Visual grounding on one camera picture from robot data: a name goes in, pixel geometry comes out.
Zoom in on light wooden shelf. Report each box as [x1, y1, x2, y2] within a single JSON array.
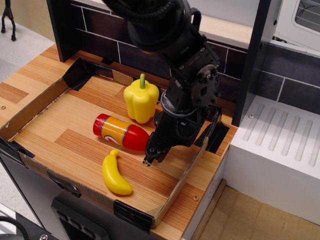
[[71, 0, 259, 50]]

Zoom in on yellow toy banana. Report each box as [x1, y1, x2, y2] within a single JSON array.
[[102, 149, 133, 195]]

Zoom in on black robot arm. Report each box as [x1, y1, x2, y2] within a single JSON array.
[[105, 0, 220, 166]]

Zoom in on yellow toy bell pepper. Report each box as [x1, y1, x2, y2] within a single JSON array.
[[123, 73, 160, 124]]

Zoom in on black tripod stand legs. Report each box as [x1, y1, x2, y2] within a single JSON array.
[[0, 0, 17, 42]]

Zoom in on black left cabinet panel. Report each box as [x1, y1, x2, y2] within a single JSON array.
[[46, 0, 80, 62]]

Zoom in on black vertical cabinet post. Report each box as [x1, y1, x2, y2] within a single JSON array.
[[232, 0, 282, 127]]

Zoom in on white ribbed sink drainboard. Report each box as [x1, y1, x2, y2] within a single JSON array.
[[223, 96, 320, 224]]

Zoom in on red hot sauce bottle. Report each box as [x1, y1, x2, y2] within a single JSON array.
[[92, 113, 149, 151]]

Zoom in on black oven control panel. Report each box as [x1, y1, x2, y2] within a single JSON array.
[[51, 198, 111, 240]]

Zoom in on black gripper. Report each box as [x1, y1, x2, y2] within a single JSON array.
[[143, 106, 210, 167]]

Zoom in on white appliance with window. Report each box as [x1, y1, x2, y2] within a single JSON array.
[[274, 0, 320, 51]]

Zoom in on cardboard fence with black tape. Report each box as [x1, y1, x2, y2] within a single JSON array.
[[0, 55, 236, 232]]

